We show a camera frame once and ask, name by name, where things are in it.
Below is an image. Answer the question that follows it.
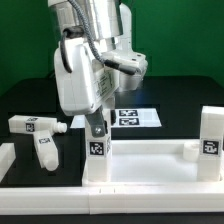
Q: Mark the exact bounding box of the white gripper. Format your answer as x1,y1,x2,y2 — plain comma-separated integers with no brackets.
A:
54,33,119,138

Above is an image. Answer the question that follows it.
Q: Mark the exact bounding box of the white desk top tray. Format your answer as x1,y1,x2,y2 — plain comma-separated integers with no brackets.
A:
80,138,224,187

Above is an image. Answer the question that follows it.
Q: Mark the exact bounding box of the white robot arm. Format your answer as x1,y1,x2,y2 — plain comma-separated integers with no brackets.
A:
48,0,148,138

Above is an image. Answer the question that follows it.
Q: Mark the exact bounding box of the white marker sheet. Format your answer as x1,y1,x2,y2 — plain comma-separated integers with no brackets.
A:
70,107,163,129

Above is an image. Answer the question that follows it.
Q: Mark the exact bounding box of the white obstacle wall bar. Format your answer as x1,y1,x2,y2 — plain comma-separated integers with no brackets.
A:
0,183,224,215

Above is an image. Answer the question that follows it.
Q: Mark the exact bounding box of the black cable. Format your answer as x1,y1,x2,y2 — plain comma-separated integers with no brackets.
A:
59,0,138,76

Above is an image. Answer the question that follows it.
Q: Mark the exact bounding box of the white left wall block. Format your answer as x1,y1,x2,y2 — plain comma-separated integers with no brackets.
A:
0,143,16,182

